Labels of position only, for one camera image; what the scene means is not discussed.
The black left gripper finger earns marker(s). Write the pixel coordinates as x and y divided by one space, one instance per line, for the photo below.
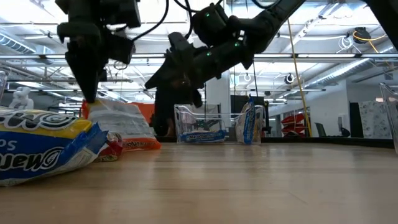
87 74

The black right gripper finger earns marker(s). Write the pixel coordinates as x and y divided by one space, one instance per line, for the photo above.
171 73

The red roast beef ramen pack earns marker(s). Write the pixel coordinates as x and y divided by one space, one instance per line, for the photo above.
124 124

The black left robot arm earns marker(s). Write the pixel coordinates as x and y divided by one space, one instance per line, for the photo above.
93 12

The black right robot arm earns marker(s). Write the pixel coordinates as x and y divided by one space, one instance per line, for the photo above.
273 15

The white square pillar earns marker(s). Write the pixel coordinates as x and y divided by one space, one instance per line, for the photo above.
219 93

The person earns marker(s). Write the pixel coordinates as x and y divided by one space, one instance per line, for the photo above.
164 105

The red-orange partition panel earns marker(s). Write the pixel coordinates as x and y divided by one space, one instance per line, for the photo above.
147 112

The black monitor panel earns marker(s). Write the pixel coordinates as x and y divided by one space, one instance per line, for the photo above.
239 101

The clear plastic bin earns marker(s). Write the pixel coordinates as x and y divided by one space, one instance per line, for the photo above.
2 84
186 124
391 112

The small black ceiling reel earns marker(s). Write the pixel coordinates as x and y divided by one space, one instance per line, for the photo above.
289 78

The red stacked bins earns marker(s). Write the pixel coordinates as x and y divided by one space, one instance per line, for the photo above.
293 119

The long ceiling light bar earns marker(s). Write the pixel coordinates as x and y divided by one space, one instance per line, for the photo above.
326 56

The black office chair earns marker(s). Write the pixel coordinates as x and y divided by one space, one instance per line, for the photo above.
320 130

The narrow black panel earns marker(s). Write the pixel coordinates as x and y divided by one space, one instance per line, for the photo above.
354 121

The patterned white screen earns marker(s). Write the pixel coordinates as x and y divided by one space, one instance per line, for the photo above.
374 119

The silver ceiling duct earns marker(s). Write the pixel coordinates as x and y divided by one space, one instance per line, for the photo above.
342 72
18 45

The black table frame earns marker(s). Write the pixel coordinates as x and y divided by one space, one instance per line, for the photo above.
311 141

